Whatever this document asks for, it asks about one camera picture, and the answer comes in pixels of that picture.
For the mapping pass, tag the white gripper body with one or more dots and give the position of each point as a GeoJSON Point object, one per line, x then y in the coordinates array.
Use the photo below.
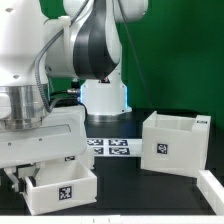
{"type": "Point", "coordinates": [62, 134]}

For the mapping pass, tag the white drawer tray front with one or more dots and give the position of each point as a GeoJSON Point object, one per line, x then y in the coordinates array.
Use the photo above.
{"type": "Point", "coordinates": [60, 186]}

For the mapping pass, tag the white drawer tray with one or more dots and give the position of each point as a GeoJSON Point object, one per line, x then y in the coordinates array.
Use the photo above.
{"type": "Point", "coordinates": [60, 186]}
{"type": "Point", "coordinates": [87, 158]}

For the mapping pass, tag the white drawer cabinet box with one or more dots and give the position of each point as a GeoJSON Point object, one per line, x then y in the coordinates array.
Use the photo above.
{"type": "Point", "coordinates": [175, 144]}

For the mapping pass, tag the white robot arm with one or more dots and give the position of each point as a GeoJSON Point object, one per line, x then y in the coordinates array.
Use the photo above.
{"type": "Point", "coordinates": [34, 128]}

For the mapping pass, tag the white drawer tray rear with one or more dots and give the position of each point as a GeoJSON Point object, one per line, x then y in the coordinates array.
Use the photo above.
{"type": "Point", "coordinates": [87, 158]}

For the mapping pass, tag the white fiducial marker sheet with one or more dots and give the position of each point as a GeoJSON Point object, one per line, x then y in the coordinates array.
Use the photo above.
{"type": "Point", "coordinates": [115, 147]}

